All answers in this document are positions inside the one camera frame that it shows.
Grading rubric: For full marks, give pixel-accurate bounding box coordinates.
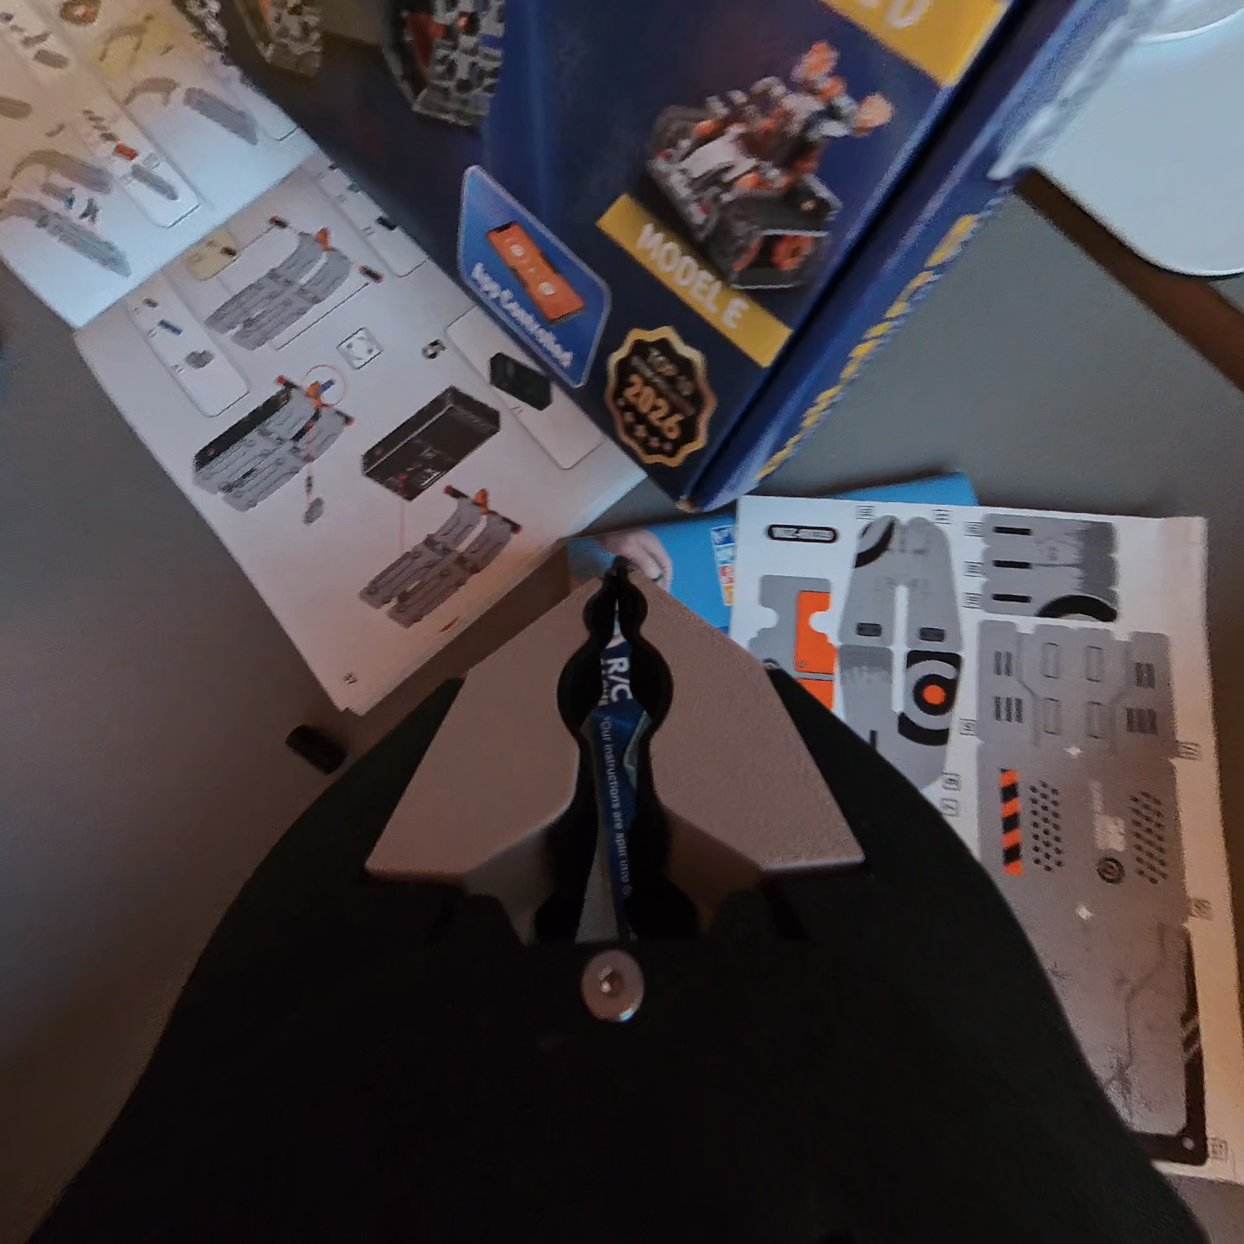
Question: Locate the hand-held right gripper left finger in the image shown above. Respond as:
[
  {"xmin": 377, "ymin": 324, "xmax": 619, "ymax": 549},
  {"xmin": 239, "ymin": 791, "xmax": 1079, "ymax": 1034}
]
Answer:
[{"xmin": 365, "ymin": 572, "xmax": 618, "ymax": 940}]

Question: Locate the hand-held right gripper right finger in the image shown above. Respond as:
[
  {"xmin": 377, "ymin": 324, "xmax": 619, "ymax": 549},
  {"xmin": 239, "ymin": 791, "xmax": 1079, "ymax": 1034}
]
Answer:
[{"xmin": 622, "ymin": 575, "xmax": 867, "ymax": 929}]

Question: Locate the blue leaflet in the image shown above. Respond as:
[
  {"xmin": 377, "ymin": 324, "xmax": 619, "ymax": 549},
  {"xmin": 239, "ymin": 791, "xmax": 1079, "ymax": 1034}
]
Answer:
[{"xmin": 566, "ymin": 472, "xmax": 981, "ymax": 943}]

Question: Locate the grey desk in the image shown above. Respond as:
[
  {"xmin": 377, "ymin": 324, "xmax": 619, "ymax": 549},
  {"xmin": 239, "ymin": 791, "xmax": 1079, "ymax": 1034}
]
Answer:
[{"xmin": 0, "ymin": 175, "xmax": 1244, "ymax": 1244}]

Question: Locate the instruction booklet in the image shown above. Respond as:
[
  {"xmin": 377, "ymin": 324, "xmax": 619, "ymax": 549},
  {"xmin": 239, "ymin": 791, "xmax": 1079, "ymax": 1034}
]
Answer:
[{"xmin": 0, "ymin": 0, "xmax": 648, "ymax": 715}]

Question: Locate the sticker sheet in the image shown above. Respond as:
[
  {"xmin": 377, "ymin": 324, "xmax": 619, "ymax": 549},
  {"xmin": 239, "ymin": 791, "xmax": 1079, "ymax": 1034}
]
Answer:
[{"xmin": 728, "ymin": 493, "xmax": 1221, "ymax": 1167}]

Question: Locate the blue toy box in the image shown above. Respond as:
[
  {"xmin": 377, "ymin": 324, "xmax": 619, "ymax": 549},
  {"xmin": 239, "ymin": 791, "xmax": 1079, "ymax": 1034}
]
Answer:
[{"xmin": 209, "ymin": 0, "xmax": 1148, "ymax": 514}]

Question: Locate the white rounded object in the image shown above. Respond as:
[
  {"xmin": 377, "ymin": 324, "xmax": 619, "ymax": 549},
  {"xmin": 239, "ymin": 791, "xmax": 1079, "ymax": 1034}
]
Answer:
[{"xmin": 1031, "ymin": 0, "xmax": 1244, "ymax": 278}]

